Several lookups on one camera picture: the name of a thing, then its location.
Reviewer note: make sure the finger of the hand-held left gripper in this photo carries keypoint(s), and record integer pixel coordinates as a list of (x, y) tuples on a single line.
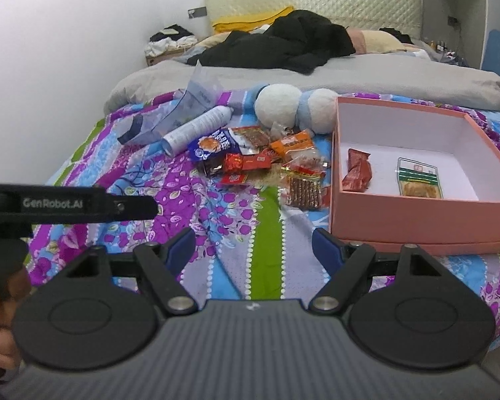
[(133, 208)]

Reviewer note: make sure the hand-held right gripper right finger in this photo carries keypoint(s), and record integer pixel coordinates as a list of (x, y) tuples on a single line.
[(327, 252)]

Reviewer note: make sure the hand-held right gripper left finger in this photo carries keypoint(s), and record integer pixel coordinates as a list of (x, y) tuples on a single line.
[(179, 250)]

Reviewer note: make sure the brown sticks snack packet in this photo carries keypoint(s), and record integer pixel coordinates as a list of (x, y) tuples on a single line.
[(302, 191)]

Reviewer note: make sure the pink cardboard box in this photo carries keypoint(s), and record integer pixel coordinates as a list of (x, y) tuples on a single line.
[(400, 221)]

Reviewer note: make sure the red-brown snack packet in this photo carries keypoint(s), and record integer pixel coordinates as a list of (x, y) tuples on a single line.
[(356, 171)]

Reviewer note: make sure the large dark jerky packet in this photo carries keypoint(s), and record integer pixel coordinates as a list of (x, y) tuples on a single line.
[(212, 166)]

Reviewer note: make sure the red and white snack packet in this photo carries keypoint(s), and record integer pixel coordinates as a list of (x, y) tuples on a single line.
[(235, 178)]

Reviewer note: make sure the clear packet red meat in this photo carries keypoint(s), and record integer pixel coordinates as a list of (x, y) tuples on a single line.
[(306, 163)]

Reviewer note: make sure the small red snack packet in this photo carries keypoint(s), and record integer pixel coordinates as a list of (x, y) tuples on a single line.
[(234, 163)]

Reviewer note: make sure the orange snack packet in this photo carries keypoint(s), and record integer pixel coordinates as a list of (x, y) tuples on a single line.
[(293, 143)]

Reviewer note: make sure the green label clear packet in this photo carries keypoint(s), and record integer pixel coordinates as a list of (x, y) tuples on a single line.
[(421, 183)]

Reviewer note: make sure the small clear snack packet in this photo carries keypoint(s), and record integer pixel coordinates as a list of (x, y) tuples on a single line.
[(281, 130)]

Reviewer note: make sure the clear packet red strips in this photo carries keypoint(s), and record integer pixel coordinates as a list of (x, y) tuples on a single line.
[(254, 137)]

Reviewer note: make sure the floral patterned bedsheet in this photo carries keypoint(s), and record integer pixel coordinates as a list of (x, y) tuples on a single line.
[(233, 225)]

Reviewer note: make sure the clear plastic bag blue print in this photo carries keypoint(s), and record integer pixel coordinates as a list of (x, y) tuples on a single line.
[(166, 116)]

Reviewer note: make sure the white spray can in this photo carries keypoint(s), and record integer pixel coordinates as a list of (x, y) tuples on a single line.
[(196, 127)]

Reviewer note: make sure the cardboard box nightstand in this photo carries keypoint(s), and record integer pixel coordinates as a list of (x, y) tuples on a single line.
[(166, 56)]

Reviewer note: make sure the white and blue plush toy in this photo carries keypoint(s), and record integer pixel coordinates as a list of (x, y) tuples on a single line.
[(277, 104)]

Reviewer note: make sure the pile of clothes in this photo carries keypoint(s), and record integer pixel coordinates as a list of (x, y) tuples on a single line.
[(171, 39)]

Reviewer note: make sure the grey duvet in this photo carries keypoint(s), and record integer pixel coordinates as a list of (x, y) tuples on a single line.
[(358, 79)]

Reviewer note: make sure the beige pillow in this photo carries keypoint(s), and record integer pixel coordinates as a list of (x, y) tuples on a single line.
[(379, 41)]

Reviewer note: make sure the black jacket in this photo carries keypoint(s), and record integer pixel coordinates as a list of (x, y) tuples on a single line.
[(275, 41)]

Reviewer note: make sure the yellow pillow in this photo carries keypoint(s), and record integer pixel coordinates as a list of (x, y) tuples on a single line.
[(241, 18)]

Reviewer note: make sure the dark garment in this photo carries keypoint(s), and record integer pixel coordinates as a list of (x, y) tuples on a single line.
[(396, 35)]

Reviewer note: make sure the small bottles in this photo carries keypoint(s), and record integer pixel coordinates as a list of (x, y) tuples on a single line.
[(441, 48)]

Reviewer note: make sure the cream quilted headboard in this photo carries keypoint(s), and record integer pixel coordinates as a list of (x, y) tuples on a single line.
[(337, 4)]

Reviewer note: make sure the grey wall switch panel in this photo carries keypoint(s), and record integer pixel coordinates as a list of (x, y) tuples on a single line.
[(196, 12)]

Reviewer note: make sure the black wall socket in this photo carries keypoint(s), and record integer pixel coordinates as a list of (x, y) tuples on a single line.
[(454, 20)]

